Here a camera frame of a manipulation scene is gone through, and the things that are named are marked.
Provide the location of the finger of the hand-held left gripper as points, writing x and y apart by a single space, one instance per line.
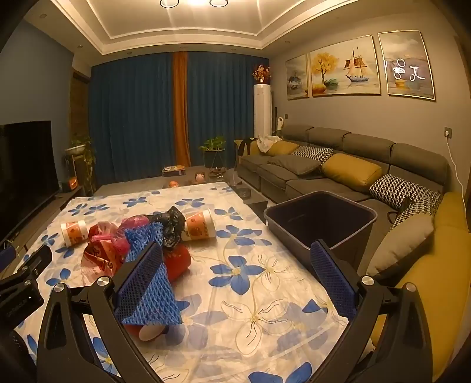
35 262
7 253

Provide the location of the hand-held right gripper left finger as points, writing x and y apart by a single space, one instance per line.
138 280

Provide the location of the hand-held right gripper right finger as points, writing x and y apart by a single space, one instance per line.
331 280

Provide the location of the blue foam fruit net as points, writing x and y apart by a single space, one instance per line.
162 291

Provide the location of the orange print paper cup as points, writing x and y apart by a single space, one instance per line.
73 234
198 228

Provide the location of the red plastic bag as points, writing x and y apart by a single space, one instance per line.
97 254

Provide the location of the dark plastic bin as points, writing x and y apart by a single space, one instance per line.
323 217

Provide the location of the black plastic bag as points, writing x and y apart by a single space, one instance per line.
173 224

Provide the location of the blue floral blanket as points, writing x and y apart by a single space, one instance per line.
257 294

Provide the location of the dark television cabinet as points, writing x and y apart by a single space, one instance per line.
71 194

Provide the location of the light grey pillow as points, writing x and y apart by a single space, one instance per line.
401 243

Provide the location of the small orange lamp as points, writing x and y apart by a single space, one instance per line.
70 183

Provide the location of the black television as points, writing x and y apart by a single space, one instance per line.
25 165

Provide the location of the grey and yellow sofa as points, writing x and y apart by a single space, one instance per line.
305 184

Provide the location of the orange figurine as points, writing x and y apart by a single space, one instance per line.
173 183

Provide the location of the small black bag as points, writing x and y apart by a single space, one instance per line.
404 203

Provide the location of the grey coffee table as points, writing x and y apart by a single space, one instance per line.
257 201

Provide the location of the large yellow pillow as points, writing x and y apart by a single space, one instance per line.
352 172

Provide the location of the houndstooth pillow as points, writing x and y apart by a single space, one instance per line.
419 210
399 189

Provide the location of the flat printed box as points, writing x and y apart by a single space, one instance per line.
173 170

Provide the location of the pink figurine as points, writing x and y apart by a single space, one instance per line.
199 178

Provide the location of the trailing plant in white pot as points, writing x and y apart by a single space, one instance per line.
77 149

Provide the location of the dark grey pillow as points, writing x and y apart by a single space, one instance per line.
294 164

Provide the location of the diamond pattern pillow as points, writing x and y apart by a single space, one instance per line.
316 153

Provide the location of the small yellow pillow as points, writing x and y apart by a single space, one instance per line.
281 148

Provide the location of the potted plant on stand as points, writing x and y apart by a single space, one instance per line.
213 158

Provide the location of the white cloth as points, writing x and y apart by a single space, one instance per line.
266 142

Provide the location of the blue curtain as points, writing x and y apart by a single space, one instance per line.
128 121
224 106

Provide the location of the black garment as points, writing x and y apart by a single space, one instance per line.
243 146

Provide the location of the orange curtain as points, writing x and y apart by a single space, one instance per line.
181 110

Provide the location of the white standing air conditioner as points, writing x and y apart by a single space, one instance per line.
262 110

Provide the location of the small framed painting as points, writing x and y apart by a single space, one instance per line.
296 78

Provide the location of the sailboat framed painting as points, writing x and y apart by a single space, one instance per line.
344 68

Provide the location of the orange flower decoration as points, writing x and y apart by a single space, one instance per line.
261 73

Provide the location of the purple framed painting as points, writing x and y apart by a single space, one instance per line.
406 66

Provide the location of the wall socket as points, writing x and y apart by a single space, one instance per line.
448 132

